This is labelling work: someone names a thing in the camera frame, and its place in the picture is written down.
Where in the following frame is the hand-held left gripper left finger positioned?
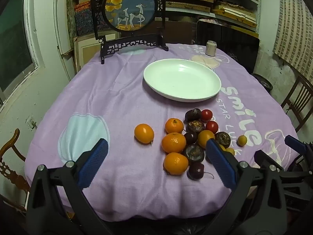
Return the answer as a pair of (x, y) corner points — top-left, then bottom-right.
(26, 138), (109, 235)

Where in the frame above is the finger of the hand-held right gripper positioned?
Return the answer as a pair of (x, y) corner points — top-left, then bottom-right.
(284, 135), (313, 157)
(254, 149), (286, 171)

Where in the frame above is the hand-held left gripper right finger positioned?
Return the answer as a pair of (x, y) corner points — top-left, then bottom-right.
(206, 139), (288, 235)

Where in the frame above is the dark purple passion fruit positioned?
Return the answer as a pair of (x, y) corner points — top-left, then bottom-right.
(215, 131), (231, 149)
(184, 108), (202, 122)
(186, 120), (205, 133)

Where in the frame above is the dark purple plum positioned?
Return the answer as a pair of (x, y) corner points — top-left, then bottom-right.
(187, 162), (215, 181)
(183, 131), (198, 145)

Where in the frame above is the orange tomato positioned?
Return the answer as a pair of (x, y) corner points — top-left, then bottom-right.
(184, 144), (205, 163)

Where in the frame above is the smooth orange fruit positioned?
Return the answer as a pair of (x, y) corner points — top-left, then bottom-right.
(134, 124), (155, 144)
(198, 130), (216, 149)

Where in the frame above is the red tomato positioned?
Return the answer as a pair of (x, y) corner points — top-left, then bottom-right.
(201, 109), (213, 122)
(205, 121), (219, 134)

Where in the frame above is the mandarin orange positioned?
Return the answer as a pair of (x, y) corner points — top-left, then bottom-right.
(163, 152), (189, 175)
(165, 118), (184, 134)
(161, 132), (187, 154)

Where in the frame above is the white oval plate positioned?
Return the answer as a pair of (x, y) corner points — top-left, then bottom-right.
(143, 59), (222, 102)

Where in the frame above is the brown wooden chair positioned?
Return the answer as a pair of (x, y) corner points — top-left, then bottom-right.
(281, 75), (313, 133)

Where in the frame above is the black wheel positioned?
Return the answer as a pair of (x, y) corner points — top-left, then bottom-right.
(253, 73), (273, 93)

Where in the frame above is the purple printed tablecloth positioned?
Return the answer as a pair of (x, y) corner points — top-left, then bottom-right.
(24, 43), (300, 222)

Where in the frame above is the carved wooden chair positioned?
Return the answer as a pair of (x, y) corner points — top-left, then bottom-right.
(0, 128), (31, 212)

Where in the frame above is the pale drink can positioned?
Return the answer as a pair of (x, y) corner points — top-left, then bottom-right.
(205, 40), (217, 57)

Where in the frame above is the black panel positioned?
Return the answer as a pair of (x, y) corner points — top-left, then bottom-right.
(196, 21), (260, 73)

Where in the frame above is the white board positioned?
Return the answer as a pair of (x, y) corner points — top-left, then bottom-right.
(54, 0), (77, 80)

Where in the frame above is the stack of framed pictures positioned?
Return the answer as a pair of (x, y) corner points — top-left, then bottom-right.
(66, 0), (103, 40)

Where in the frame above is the pink cloth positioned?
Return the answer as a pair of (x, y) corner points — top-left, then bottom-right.
(198, 18), (222, 25)

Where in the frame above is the window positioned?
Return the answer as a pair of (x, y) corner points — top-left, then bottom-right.
(0, 0), (39, 99)

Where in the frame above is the round deer screen black stand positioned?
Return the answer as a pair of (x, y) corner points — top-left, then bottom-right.
(89, 0), (169, 64)

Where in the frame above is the wall socket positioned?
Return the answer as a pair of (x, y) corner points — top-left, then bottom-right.
(26, 116), (38, 131)

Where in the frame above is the checked wall cloth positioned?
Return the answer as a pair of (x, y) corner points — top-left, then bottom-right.
(273, 0), (313, 72)

